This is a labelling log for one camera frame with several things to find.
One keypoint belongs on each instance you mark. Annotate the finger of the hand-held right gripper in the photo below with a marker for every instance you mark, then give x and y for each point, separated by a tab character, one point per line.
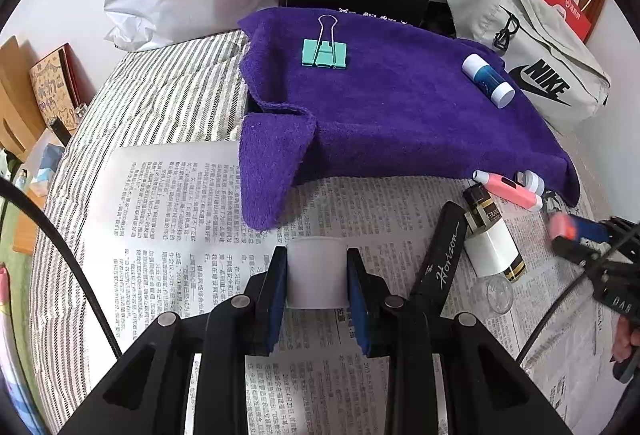
575	250
625	227

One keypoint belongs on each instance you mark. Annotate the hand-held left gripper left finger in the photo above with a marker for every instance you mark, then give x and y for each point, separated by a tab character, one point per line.
277	295

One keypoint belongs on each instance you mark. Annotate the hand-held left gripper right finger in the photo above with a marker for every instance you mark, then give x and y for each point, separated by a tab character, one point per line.
357	300

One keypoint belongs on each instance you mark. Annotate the pink and blue tube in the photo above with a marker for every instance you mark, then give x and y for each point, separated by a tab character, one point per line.
562	225

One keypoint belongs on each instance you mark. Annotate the white plastic cylinder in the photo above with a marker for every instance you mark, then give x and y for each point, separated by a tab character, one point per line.
317	275

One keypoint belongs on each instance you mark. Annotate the white charger adapter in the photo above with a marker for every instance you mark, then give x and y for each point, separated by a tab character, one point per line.
490	247

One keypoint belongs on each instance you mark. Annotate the clear plastic disc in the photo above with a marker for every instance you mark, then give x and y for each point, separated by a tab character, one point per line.
495	297

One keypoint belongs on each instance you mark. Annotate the pink highlighter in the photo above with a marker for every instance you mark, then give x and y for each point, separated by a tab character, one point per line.
505	187

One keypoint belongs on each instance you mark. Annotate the black case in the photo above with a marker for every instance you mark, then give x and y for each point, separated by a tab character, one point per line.
445	260

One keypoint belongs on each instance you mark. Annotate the black lighter with gold label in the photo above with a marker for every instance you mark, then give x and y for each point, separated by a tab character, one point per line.
479	205

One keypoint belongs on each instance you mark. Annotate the person's right hand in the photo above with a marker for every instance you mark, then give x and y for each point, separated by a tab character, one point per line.
627	340

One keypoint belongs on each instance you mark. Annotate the newspaper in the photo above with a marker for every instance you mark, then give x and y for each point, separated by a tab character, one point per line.
165	215

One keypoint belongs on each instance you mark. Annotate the blue and white glue stick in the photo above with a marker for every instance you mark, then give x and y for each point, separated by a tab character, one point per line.
487	77

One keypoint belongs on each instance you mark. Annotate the purple towel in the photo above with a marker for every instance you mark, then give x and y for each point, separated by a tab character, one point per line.
400	105

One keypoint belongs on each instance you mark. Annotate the beige sling bag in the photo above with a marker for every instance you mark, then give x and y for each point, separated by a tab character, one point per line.
530	45

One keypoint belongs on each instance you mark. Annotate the red paper bag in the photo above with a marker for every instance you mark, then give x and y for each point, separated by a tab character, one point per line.
575	10

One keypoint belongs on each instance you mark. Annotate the striped bed sheet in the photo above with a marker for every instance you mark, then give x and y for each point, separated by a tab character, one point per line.
165	90

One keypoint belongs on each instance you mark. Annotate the teal binder clip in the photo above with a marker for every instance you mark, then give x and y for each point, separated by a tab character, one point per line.
325	55

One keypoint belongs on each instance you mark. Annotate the light blue box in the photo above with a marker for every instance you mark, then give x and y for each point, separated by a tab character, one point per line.
47	162

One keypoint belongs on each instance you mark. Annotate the red book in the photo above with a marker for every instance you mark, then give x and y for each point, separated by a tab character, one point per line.
80	75

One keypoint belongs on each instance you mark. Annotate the brown doodled notebook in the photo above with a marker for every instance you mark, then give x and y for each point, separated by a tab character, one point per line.
52	85

